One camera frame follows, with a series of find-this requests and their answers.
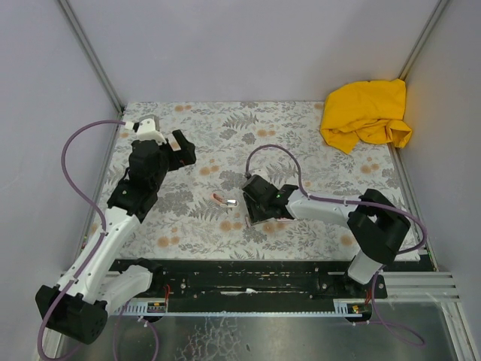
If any floral patterned mat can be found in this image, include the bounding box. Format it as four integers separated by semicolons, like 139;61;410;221
83;100;422;261

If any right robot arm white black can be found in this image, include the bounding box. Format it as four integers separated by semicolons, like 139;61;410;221
241;174;410;285

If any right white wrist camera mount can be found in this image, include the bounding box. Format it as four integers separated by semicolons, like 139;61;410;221
245;168;268;181

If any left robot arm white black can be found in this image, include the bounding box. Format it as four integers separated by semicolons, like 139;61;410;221
35;129;196;344

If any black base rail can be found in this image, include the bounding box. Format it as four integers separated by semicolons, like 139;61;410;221
111;259;387;314

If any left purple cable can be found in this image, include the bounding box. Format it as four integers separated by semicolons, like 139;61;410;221
37;119;160;361

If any red staple box sleeve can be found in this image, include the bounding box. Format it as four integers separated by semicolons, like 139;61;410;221
275;219;295;229

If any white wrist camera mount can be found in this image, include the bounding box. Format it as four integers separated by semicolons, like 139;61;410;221
245;168;268;181
124;115;166;145

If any yellow cloth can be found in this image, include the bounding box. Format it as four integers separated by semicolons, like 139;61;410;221
319;79;413;154

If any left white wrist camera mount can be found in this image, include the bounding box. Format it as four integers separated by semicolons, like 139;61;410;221
124;115;166;145

